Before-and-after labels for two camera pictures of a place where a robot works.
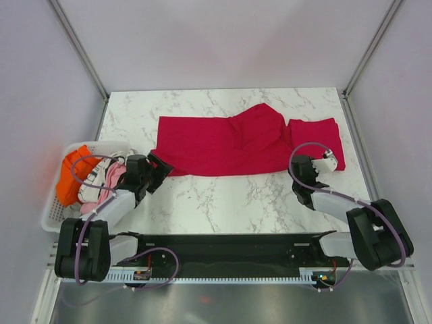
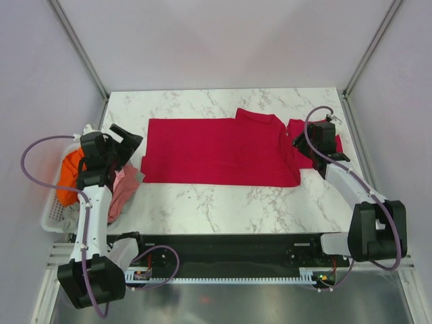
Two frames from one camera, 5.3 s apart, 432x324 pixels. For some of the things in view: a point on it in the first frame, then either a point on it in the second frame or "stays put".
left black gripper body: (145, 177) → (112, 157)
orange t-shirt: (76, 165) stays put
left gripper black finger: (160, 170) → (129, 144)
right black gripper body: (314, 171) → (310, 134)
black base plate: (256, 253) stays put
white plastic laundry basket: (53, 211) stays put
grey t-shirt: (73, 211) stays put
